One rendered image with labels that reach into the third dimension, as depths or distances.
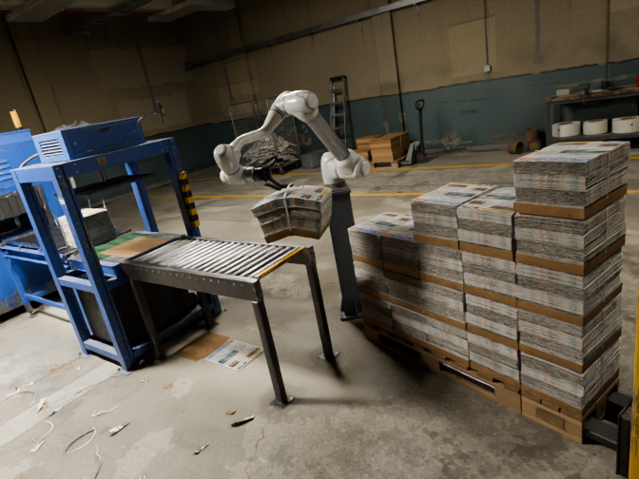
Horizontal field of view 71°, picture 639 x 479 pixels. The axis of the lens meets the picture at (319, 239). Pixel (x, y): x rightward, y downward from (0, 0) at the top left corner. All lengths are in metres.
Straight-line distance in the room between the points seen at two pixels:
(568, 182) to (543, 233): 0.24
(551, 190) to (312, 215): 1.17
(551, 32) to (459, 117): 2.00
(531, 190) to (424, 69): 7.71
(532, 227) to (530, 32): 7.14
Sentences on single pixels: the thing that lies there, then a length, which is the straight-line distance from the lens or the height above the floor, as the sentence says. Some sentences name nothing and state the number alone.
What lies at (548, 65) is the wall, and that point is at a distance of 8.98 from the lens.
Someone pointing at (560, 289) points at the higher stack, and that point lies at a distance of 2.13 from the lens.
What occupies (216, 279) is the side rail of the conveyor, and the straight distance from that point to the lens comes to 2.66.
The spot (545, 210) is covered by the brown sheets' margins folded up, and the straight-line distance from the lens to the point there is 2.02.
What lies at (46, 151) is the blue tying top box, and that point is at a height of 1.63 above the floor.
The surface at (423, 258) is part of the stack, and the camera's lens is 2.53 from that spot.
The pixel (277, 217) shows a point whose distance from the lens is 2.52.
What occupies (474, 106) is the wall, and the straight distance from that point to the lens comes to 9.31.
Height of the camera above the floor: 1.71
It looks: 18 degrees down
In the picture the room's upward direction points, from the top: 11 degrees counter-clockwise
